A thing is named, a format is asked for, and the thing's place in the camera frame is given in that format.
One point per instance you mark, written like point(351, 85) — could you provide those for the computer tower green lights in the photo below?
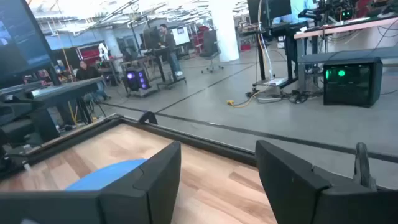
point(351, 84)

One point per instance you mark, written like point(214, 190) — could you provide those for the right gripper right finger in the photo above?
point(295, 193)

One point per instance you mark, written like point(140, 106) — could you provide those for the white pillar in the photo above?
point(224, 31)

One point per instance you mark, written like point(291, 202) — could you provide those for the black hanging screen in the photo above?
point(273, 7)

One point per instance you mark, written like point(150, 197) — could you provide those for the black aluminium table frame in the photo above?
point(202, 144)

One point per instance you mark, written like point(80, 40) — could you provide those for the blue round plate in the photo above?
point(109, 175)

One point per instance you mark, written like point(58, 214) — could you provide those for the red cabinet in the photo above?
point(90, 53)

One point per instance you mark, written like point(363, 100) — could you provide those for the grey office chair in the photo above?
point(211, 43)

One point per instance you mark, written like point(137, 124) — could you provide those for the standing person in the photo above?
point(169, 42)

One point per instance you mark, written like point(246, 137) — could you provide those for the wooden top workbench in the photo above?
point(342, 28)

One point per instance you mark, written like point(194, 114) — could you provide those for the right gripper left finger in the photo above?
point(146, 193)

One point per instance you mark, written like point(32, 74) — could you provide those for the computer tower purple lights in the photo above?
point(137, 80)

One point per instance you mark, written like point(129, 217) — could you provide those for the white board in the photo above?
point(181, 35)

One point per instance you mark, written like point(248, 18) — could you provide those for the black room desk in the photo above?
point(65, 90)

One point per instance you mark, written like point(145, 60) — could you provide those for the dark grey computer desk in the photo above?
point(40, 124)

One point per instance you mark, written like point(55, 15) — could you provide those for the small white robot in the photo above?
point(103, 51)

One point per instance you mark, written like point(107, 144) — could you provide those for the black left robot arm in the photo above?
point(11, 155)

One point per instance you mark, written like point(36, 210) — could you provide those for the black standing desk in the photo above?
point(163, 62)

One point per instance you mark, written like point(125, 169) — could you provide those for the black computer monitor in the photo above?
point(21, 40)

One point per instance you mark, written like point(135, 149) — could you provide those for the seated person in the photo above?
point(88, 73)

